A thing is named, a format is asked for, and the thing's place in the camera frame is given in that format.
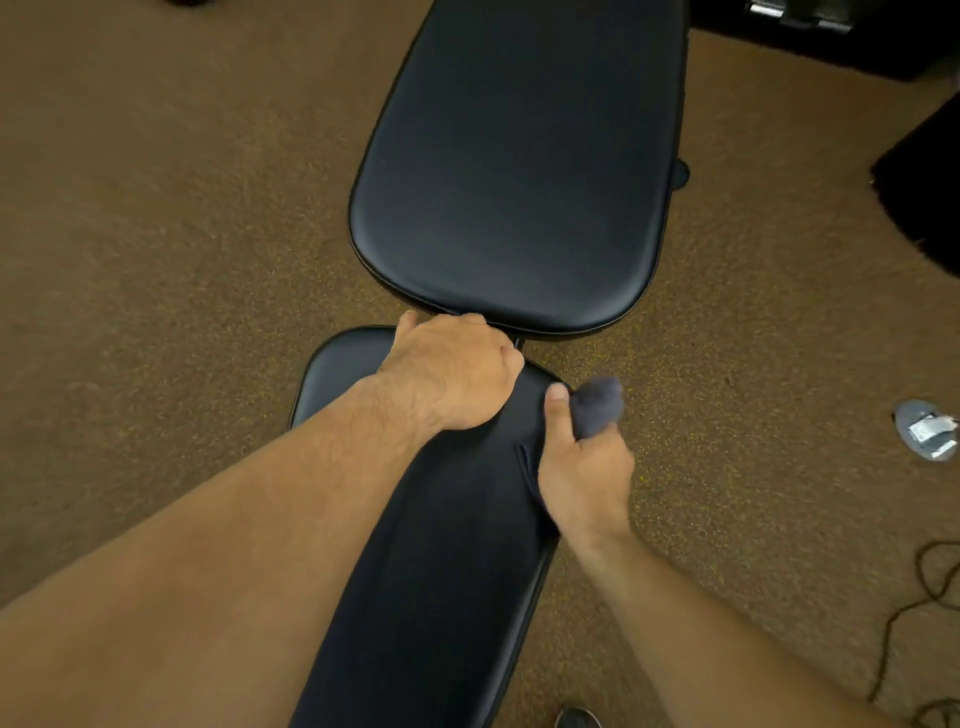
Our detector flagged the person's right hand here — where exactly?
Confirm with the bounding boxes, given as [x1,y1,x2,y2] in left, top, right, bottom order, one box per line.
[537,382,637,549]

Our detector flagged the person's left hand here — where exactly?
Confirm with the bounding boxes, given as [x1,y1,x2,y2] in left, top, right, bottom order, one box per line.
[371,309,526,436]

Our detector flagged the dark grey cleaning cloth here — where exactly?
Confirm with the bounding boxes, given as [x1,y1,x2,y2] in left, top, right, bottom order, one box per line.
[517,376,626,504]

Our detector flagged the black padded workout bench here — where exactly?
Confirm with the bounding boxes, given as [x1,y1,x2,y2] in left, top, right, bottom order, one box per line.
[288,0,691,728]

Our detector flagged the person's left forearm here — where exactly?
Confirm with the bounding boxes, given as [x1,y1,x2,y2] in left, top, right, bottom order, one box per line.
[0,374,444,728]

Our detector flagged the person's right forearm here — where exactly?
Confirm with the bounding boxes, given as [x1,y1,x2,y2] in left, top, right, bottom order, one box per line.
[573,524,894,728]

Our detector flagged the person's black shorts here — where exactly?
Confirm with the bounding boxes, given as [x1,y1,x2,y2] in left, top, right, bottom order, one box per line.
[869,91,960,279]

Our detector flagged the silver round floor socket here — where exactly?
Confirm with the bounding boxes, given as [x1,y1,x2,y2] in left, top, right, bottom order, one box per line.
[892,399,960,463]

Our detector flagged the white plug adapter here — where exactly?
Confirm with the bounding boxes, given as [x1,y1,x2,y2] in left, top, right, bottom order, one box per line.
[907,414,960,460]

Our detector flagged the black storage shelf rack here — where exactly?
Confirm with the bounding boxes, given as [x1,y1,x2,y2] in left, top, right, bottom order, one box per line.
[689,0,960,82]

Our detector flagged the thin black cable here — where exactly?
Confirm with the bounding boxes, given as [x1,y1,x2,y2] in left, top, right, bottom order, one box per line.
[866,539,960,728]

